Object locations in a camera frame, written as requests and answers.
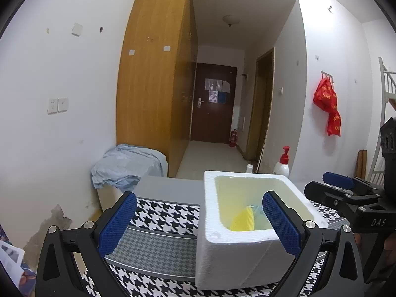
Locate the printed paper sheets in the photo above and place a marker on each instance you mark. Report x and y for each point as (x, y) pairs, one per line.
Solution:
(12, 256)

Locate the small white bottle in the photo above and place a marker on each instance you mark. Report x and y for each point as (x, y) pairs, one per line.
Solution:
(250, 169)

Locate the white wall switch plate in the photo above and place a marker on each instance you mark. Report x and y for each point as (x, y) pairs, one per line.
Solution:
(77, 29)

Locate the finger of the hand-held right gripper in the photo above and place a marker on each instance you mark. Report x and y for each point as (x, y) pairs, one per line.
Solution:
(321, 191)
(338, 179)

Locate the red fire extinguisher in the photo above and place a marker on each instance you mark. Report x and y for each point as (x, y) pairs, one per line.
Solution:
(233, 138)

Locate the white foam box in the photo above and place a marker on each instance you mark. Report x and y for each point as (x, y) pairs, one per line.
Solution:
(229, 253)

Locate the red plastic bag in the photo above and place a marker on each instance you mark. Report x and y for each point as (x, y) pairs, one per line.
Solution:
(324, 96)

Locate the white metal bed frame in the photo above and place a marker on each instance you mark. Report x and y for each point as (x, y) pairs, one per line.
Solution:
(386, 80)

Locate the white lotion pump bottle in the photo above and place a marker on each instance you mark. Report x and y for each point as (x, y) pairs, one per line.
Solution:
(281, 168)

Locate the dark brown door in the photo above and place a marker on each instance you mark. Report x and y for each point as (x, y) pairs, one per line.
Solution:
(213, 120)

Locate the yellow ribbed sponge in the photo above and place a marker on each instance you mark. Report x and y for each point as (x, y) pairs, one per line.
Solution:
(243, 221)

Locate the metal wall hook rack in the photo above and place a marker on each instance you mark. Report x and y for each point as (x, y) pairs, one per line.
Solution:
(327, 75)

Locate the light blue cloth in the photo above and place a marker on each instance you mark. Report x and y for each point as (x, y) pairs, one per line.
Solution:
(123, 167)

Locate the small white paper notice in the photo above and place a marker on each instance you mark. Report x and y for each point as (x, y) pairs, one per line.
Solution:
(213, 96)

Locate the wooden board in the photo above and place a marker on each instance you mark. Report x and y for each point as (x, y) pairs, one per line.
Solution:
(362, 164)

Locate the wooden side door frame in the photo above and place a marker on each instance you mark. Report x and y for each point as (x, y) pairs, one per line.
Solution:
(260, 105)

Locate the houndstooth tablecloth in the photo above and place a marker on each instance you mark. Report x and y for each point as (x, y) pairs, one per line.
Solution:
(161, 213)

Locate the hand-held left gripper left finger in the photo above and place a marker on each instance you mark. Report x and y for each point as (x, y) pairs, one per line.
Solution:
(117, 222)

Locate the blue paper notice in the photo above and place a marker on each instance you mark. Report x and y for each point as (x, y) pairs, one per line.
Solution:
(222, 97)

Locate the white wall socket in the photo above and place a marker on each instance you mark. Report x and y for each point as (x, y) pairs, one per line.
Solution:
(63, 104)
(52, 105)

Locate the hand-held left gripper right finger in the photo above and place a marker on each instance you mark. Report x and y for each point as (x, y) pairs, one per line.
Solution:
(281, 222)

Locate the wooden wardrobe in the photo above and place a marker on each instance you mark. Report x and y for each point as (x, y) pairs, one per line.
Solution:
(148, 99)

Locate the ceiling lamp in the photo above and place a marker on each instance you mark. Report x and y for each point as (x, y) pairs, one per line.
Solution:
(231, 20)

